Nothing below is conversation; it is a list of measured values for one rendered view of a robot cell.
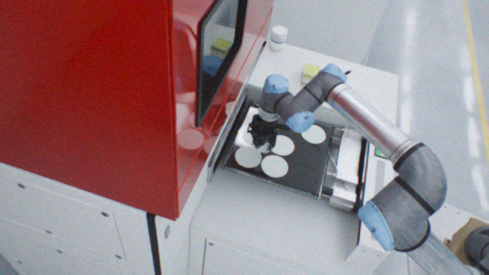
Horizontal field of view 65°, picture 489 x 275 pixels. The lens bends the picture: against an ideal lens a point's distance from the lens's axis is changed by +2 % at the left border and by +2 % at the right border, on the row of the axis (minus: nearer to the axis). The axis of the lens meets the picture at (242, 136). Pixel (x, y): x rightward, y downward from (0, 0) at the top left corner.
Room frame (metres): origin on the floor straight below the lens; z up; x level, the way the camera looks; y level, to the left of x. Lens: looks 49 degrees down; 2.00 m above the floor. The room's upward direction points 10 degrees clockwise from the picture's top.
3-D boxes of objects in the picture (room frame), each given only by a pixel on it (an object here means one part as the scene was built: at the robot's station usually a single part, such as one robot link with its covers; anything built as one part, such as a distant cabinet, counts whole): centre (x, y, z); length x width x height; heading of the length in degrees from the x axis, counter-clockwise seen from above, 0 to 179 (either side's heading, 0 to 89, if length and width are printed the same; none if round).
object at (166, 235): (0.80, 0.10, 1.02); 0.82 x 0.03 x 0.40; 170
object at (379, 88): (1.31, -0.32, 0.89); 0.62 x 0.35 x 0.14; 80
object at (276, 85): (0.89, -0.08, 1.21); 0.09 x 0.08 x 0.11; 42
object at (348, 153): (0.92, -0.42, 0.87); 0.36 x 0.08 x 0.03; 170
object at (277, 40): (1.47, -0.08, 1.01); 0.07 x 0.07 x 0.10
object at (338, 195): (0.77, -0.39, 0.89); 0.08 x 0.03 x 0.03; 80
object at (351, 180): (0.85, -0.41, 0.89); 0.08 x 0.03 x 0.03; 80
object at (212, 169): (0.97, 0.06, 0.89); 0.44 x 0.02 x 0.10; 170
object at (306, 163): (0.95, -0.15, 0.90); 0.34 x 0.34 x 0.01; 80
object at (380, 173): (0.82, -0.50, 0.89); 0.55 x 0.09 x 0.14; 170
